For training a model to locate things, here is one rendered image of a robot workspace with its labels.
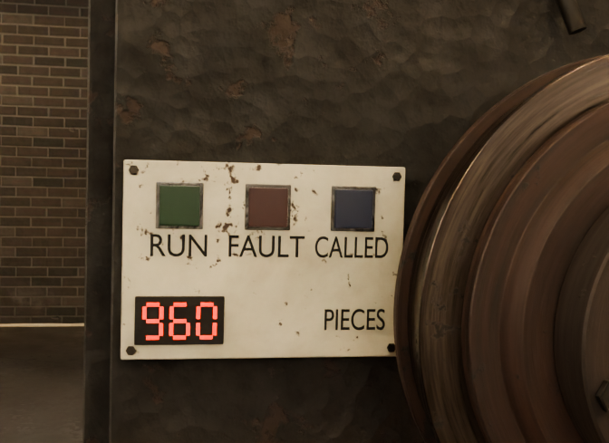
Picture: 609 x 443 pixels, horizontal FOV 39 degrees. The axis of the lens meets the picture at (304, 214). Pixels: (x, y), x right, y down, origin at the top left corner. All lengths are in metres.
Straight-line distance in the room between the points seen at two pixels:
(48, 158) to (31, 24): 1.00
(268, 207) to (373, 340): 0.16
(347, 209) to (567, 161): 0.21
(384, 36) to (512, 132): 0.19
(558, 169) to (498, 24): 0.22
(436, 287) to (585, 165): 0.15
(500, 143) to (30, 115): 6.21
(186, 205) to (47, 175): 6.02
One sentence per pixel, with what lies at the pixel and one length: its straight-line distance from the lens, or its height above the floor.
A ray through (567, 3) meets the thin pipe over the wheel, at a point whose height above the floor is 1.40.
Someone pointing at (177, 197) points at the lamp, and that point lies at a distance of 0.78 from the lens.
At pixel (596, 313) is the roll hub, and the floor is 1.14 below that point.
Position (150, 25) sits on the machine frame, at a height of 1.36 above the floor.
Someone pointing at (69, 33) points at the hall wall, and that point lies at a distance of 6.85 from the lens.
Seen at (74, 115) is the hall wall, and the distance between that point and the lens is 6.79.
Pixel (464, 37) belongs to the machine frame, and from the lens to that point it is 0.87.
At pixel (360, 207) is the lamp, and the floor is 1.20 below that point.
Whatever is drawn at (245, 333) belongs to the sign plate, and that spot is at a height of 1.08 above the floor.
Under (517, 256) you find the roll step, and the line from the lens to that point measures 0.70.
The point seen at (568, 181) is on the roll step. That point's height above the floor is 1.23.
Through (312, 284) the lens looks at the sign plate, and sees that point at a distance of 0.81.
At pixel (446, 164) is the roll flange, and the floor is 1.24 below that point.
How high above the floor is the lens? 1.24
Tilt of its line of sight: 3 degrees down
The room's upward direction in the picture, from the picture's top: 2 degrees clockwise
